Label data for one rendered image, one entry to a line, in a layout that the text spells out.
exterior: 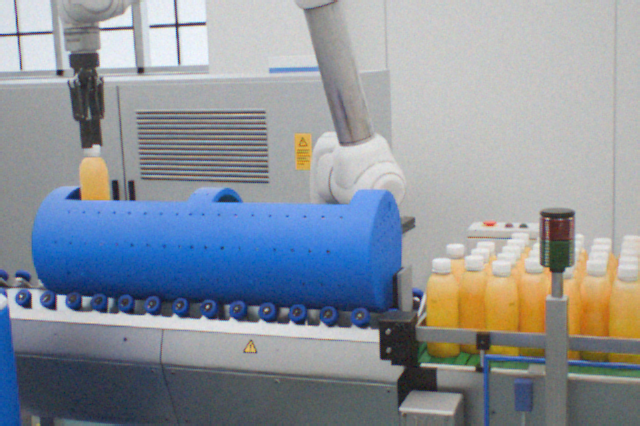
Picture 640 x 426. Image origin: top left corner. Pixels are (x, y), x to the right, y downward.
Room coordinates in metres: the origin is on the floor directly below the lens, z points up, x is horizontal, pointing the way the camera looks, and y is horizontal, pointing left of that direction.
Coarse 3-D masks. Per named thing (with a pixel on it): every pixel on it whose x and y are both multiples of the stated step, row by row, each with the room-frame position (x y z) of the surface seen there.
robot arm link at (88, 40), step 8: (64, 32) 2.38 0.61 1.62; (72, 32) 2.37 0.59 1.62; (80, 32) 2.37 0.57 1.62; (88, 32) 2.38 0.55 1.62; (96, 32) 2.39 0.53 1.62; (64, 40) 2.39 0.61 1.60; (72, 40) 2.37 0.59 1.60; (80, 40) 2.37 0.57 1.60; (88, 40) 2.38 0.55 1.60; (96, 40) 2.39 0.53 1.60; (64, 48) 2.40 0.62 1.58; (72, 48) 2.37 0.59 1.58; (80, 48) 2.37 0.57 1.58; (88, 48) 2.37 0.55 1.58; (96, 48) 2.39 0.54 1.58
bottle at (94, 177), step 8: (88, 160) 2.39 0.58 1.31; (96, 160) 2.39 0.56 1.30; (80, 168) 2.39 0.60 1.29; (88, 168) 2.38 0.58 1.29; (96, 168) 2.38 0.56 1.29; (104, 168) 2.40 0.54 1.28; (80, 176) 2.39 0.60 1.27; (88, 176) 2.37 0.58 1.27; (96, 176) 2.38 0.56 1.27; (104, 176) 2.39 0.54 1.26; (80, 184) 2.39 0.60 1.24; (88, 184) 2.37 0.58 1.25; (96, 184) 2.38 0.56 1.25; (104, 184) 2.39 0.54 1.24; (88, 192) 2.37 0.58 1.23; (96, 192) 2.37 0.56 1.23; (104, 192) 2.39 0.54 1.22
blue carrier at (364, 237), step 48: (384, 192) 2.16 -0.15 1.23; (48, 240) 2.30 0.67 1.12; (96, 240) 2.26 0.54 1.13; (144, 240) 2.22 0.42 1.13; (192, 240) 2.17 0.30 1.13; (240, 240) 2.14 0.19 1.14; (288, 240) 2.10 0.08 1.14; (336, 240) 2.06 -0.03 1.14; (384, 240) 2.14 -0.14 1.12; (48, 288) 2.35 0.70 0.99; (96, 288) 2.30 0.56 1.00; (144, 288) 2.24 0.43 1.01; (192, 288) 2.20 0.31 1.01; (240, 288) 2.15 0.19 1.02; (288, 288) 2.11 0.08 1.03; (336, 288) 2.07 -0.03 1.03; (384, 288) 2.13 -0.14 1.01
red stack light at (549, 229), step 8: (544, 224) 1.67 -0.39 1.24; (552, 224) 1.65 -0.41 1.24; (560, 224) 1.65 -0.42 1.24; (568, 224) 1.65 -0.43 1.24; (544, 232) 1.67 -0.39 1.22; (552, 232) 1.65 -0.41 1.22; (560, 232) 1.65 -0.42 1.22; (568, 232) 1.65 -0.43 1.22; (552, 240) 1.66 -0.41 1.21; (560, 240) 1.65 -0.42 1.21
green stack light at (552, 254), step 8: (544, 240) 1.67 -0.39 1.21; (568, 240) 1.65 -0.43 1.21; (544, 248) 1.67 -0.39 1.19; (552, 248) 1.65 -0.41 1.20; (560, 248) 1.65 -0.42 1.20; (568, 248) 1.65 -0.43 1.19; (544, 256) 1.67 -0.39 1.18; (552, 256) 1.65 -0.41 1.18; (560, 256) 1.65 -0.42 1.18; (568, 256) 1.65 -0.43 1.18; (544, 264) 1.66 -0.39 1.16; (552, 264) 1.65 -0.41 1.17; (560, 264) 1.65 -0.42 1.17; (568, 264) 1.65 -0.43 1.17
